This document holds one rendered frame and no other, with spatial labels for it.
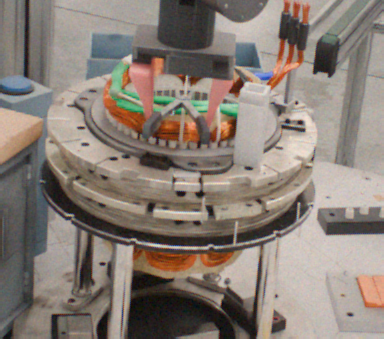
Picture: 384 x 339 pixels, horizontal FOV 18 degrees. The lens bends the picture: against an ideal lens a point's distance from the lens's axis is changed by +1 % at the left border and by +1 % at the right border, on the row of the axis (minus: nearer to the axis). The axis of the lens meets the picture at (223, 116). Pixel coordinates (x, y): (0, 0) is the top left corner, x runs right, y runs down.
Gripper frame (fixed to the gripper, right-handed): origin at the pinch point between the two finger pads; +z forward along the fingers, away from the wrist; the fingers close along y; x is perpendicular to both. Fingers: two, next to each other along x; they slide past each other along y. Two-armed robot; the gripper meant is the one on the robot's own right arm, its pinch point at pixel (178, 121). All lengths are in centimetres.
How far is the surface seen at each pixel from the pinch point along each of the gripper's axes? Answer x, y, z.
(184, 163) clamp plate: 3.6, 0.9, 6.7
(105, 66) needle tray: 40.1, -12.4, 11.3
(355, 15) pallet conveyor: 158, 34, 41
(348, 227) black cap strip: 48, 25, 37
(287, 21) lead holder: 20.7, 11.0, -4.8
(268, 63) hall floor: 315, 20, 117
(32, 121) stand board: 18.1, -18.3, 10.3
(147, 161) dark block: 3.1, -3.2, 6.6
